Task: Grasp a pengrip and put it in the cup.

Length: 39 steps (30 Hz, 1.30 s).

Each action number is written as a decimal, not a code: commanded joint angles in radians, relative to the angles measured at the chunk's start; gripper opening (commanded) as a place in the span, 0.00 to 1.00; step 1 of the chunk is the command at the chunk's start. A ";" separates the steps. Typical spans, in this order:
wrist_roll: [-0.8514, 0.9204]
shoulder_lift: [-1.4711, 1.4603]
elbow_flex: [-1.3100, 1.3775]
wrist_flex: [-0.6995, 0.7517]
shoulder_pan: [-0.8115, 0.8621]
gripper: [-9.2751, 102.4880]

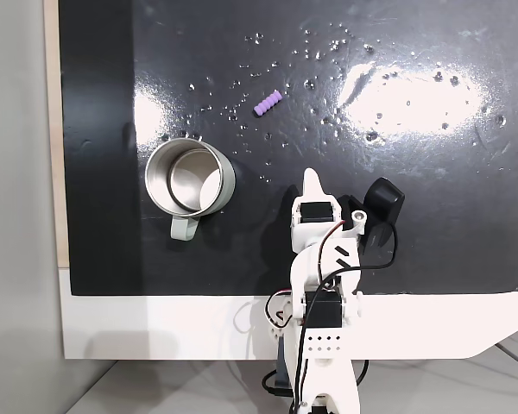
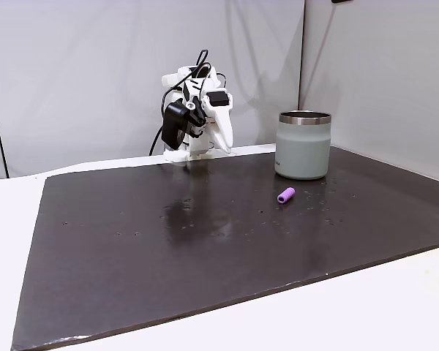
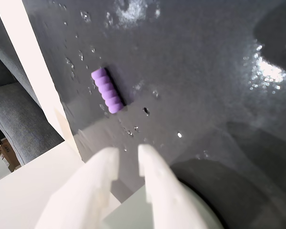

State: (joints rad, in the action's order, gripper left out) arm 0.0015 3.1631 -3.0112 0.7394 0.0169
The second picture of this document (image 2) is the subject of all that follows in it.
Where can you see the grey-green metal-rimmed cup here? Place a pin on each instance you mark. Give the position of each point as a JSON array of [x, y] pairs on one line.
[[303, 150]]

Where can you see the purple pen grip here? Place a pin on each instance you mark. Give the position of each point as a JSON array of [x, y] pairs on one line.
[[286, 195]]

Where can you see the dark table mat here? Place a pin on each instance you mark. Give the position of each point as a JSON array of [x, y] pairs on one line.
[[190, 237]]

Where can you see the black camera box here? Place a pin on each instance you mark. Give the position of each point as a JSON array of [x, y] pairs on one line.
[[173, 126]]

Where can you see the black wall-mounted object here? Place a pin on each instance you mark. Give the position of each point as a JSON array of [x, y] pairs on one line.
[[341, 1]]

